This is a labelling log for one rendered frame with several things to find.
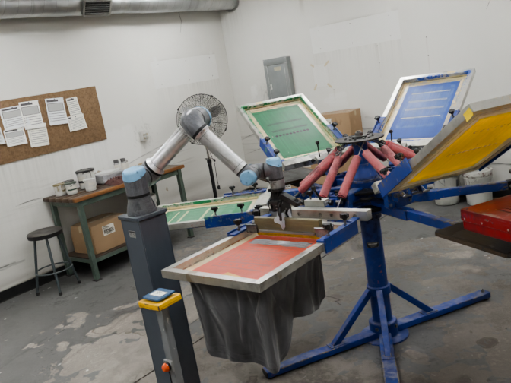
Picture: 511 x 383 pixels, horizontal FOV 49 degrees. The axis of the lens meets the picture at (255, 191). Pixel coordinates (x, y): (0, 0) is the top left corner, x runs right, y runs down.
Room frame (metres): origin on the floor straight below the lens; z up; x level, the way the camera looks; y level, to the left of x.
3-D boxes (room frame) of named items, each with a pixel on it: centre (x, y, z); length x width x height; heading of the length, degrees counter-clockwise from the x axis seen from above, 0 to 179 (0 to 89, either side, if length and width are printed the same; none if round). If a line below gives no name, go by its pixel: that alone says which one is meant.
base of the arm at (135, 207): (2.82, 0.59, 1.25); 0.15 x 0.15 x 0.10
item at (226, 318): (2.37, 0.20, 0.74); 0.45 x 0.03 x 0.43; 49
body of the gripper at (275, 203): (2.78, -0.11, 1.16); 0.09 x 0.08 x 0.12; 49
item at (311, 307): (2.41, -0.11, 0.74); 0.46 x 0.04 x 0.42; 139
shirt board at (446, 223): (2.76, -0.90, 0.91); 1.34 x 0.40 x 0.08; 19
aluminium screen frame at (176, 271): (2.59, 0.01, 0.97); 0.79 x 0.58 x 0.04; 139
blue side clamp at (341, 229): (2.59, -0.35, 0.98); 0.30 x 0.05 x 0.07; 139
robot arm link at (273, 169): (2.77, -0.11, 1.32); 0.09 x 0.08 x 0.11; 75
